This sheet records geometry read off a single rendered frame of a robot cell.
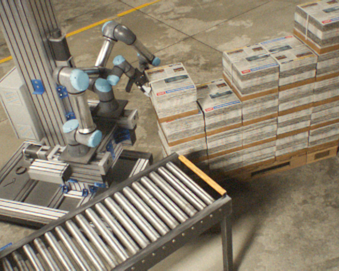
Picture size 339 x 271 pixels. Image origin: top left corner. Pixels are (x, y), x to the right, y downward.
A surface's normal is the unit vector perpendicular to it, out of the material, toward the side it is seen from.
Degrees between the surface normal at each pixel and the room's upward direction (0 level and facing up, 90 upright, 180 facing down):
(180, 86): 2
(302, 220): 0
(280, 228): 0
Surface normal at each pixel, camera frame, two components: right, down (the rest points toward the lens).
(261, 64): -0.12, -0.77
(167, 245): 0.58, 0.47
